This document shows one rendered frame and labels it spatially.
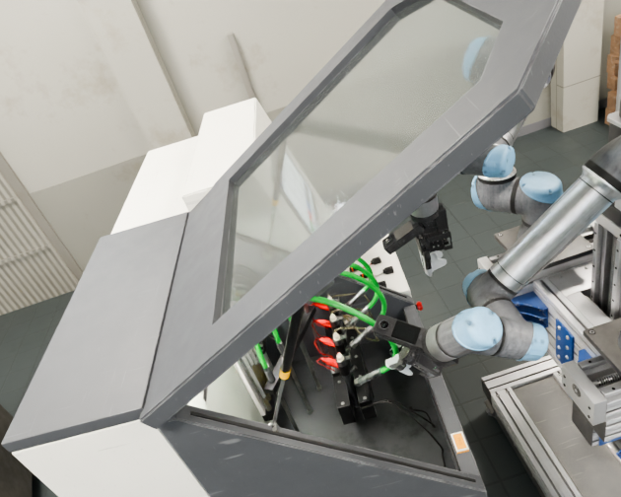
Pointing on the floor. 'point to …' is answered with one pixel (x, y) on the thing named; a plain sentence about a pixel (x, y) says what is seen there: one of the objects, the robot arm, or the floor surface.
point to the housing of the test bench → (112, 355)
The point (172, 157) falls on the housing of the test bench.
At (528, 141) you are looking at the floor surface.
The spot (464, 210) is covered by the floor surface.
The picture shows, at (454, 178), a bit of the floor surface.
